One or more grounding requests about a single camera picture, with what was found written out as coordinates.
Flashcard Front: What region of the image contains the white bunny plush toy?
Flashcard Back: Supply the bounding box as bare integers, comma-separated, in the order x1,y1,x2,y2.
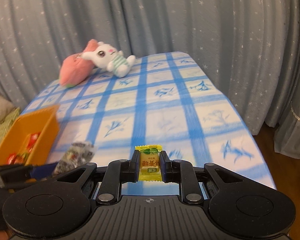
81,42,136,78

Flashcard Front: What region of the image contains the pink peach plush toy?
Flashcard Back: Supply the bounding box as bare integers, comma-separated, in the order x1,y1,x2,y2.
59,53,95,88

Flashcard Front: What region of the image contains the red square snack packet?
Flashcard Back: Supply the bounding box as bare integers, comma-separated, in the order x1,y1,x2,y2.
7,152,30,165

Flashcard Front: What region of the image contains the green zigzag cushion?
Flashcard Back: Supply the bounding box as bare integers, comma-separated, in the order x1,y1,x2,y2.
0,107,20,144

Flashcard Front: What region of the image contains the grey printed snack packet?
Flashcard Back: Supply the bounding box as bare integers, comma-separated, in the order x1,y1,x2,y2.
52,141,96,176

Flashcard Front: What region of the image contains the orange plastic bin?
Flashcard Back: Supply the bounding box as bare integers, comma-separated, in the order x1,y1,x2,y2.
0,105,59,165

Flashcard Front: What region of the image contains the red festive candy packet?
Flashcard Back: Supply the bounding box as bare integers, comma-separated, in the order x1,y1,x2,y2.
25,132,40,153

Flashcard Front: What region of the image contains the grey star curtain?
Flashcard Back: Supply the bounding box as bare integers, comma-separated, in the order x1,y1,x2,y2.
0,0,300,159

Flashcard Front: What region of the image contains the yellow candy packet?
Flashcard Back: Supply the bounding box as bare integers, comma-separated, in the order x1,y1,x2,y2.
135,145,162,181

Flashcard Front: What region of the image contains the blue checked tablecloth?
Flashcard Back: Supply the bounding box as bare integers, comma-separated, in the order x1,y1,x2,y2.
25,52,275,187

